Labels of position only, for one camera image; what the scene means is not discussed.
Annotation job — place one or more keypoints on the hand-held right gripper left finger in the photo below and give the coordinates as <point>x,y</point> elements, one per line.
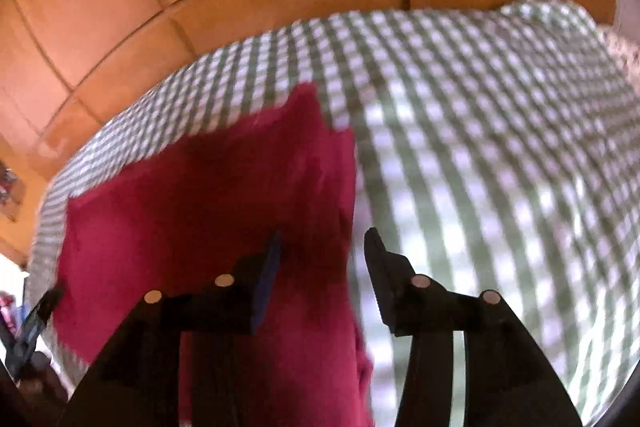
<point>267,277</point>

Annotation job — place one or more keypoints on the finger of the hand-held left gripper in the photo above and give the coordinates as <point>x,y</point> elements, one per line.
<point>30,329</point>

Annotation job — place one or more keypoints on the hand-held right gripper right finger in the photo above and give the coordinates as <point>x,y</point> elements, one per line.
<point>375,267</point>

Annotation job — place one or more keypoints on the red garment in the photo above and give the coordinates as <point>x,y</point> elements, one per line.
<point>200,207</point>

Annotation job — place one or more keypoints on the colourful hanging ornament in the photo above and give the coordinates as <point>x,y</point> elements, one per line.
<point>6,187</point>

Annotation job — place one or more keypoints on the green checked bed sheet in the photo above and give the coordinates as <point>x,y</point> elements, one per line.
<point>475,157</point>

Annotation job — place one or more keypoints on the pink floral cloth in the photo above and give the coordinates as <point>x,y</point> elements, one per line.
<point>625,57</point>

